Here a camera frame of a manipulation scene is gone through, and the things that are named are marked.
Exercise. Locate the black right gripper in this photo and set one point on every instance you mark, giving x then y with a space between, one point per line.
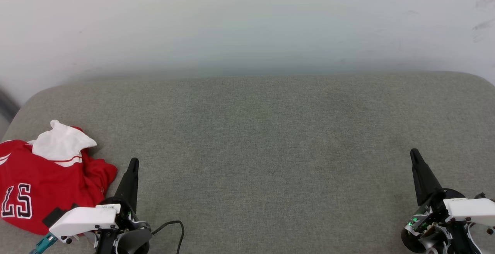
429 217

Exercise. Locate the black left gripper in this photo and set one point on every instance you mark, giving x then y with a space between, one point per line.
125 217

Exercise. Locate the red and white basketball jersey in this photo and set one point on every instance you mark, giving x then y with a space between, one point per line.
42 180

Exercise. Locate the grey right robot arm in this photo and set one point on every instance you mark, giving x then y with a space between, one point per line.
460 242

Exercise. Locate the grey fabric sofa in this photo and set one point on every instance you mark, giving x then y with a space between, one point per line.
270 149

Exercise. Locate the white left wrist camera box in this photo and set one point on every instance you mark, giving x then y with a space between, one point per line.
83 220

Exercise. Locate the grey wall rail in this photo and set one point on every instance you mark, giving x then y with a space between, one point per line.
7 105

